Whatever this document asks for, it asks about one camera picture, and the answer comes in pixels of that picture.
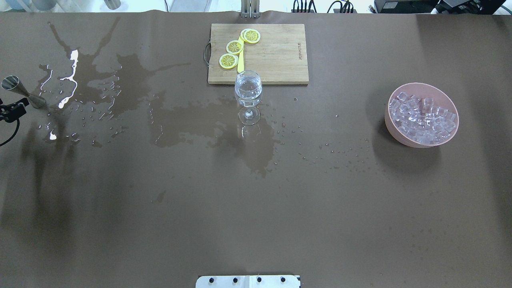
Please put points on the small steel jigger cup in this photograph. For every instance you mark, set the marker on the small steel jigger cup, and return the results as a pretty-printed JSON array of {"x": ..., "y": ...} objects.
[{"x": 13, "y": 83}]

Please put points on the clear wine glass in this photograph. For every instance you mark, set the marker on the clear wine glass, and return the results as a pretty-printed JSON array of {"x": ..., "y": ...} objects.
[{"x": 248, "y": 88}]

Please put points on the pink ice bowl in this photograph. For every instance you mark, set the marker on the pink ice bowl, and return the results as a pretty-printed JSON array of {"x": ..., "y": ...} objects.
[{"x": 421, "y": 116}]

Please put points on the yellow plastic knife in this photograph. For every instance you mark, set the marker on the yellow plastic knife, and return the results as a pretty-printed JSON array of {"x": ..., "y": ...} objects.
[{"x": 241, "y": 66}]

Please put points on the bamboo cutting board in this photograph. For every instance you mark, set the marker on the bamboo cutting board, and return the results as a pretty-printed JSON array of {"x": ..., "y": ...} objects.
[{"x": 280, "y": 57}]

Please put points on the lemon slice middle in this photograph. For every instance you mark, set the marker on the lemon slice middle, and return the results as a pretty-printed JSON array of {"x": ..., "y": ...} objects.
[{"x": 235, "y": 47}]

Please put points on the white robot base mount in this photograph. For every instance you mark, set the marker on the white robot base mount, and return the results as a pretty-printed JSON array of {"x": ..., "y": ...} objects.
[{"x": 249, "y": 281}]

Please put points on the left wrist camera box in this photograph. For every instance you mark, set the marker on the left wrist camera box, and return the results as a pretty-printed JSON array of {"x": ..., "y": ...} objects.
[{"x": 12, "y": 112}]

